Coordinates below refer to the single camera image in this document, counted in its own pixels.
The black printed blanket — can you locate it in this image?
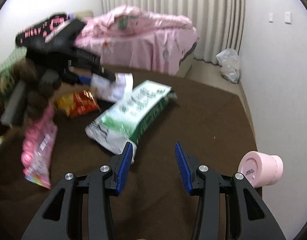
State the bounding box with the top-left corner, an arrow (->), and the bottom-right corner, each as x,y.
15,12 -> 72,48

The pink candy packet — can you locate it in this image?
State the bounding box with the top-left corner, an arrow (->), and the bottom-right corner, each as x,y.
21,104 -> 58,190

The pink cup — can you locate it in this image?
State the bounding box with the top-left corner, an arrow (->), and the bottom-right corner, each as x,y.
237,150 -> 284,188

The white curtain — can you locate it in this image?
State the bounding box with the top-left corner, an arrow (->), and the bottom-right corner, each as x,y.
97,0 -> 247,66

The red and yellow snack packet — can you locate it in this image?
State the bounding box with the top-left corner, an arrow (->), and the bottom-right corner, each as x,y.
54,90 -> 100,118

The person's left hand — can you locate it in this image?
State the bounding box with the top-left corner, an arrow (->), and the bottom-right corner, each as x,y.
13,59 -> 63,121

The green and white packet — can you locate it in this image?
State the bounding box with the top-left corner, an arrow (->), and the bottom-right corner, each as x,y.
85,80 -> 178,165

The pink floral blanket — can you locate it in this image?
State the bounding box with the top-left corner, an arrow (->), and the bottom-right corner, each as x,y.
74,5 -> 200,77

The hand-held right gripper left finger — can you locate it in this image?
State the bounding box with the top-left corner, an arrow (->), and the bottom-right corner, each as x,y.
21,142 -> 134,240

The white plastic bag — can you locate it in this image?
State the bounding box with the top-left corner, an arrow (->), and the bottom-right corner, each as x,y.
216,48 -> 240,84

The white paper packet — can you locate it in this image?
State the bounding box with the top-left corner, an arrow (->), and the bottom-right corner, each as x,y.
90,72 -> 134,103

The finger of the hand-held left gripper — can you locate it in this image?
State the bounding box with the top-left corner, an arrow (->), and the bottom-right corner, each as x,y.
64,70 -> 93,86
93,64 -> 118,82

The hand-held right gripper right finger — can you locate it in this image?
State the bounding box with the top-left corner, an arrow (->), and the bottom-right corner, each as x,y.
175,142 -> 286,240

